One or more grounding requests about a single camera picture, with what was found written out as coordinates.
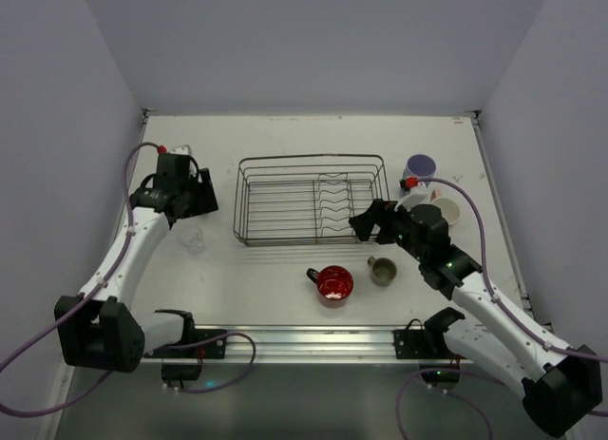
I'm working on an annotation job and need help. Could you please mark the lilac plastic tumbler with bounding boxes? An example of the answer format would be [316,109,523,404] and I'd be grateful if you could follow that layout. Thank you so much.
[402,154,437,186]

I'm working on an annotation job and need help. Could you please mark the grey wire dish rack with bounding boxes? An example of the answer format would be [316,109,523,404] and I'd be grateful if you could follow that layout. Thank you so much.
[233,153,390,247]

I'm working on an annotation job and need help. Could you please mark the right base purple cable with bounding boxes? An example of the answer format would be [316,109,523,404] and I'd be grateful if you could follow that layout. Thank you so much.
[394,366,514,440]

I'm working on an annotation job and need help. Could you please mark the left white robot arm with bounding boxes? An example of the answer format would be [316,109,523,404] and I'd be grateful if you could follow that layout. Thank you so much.
[54,145,219,373]

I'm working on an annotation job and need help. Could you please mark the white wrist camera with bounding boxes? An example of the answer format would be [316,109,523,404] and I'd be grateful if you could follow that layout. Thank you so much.
[394,177,431,211]
[170,144,192,157]

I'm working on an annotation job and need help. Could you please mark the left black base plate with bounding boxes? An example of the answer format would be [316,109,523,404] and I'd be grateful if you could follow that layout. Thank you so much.
[143,328,228,360]

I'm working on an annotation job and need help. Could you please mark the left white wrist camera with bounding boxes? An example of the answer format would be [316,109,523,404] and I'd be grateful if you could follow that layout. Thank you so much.
[170,144,192,157]

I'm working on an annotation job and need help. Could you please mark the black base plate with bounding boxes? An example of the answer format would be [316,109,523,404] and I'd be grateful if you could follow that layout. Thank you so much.
[143,328,228,360]
[391,318,463,360]

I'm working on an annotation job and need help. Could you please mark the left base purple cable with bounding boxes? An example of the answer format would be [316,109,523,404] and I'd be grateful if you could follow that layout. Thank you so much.
[161,332,257,395]

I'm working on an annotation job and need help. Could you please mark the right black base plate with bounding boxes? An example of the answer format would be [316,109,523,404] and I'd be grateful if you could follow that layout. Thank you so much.
[391,318,463,360]

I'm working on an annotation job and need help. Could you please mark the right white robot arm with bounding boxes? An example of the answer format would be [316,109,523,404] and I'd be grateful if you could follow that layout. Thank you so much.
[349,200,604,438]

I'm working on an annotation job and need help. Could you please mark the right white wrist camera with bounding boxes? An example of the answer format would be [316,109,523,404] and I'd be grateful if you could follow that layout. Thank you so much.
[394,177,431,211]

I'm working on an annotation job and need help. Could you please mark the pink faceted mug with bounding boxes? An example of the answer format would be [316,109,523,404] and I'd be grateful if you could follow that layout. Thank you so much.
[430,189,462,226]

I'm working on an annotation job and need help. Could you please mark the aluminium mounting rail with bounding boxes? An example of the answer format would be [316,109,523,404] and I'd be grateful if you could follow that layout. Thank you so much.
[60,323,561,364]

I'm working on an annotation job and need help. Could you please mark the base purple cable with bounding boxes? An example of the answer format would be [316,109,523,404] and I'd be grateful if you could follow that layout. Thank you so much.
[394,366,514,440]
[161,332,257,395]

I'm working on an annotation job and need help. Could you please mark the small beige mug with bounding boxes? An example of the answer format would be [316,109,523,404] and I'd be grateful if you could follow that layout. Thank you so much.
[367,257,398,287]

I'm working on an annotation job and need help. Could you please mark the red ceramic mug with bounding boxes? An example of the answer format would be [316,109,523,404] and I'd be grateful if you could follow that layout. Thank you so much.
[306,265,354,308]

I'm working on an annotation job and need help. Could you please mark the clear glass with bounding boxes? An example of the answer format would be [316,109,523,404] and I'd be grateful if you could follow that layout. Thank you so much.
[178,225,205,255]

